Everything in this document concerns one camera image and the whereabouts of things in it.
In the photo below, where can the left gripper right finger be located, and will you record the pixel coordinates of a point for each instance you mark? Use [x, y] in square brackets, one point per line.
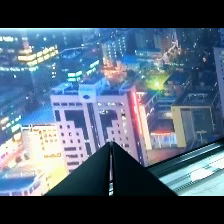
[133, 176]

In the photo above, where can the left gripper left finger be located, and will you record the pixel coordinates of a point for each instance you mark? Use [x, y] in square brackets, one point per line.
[90, 176]

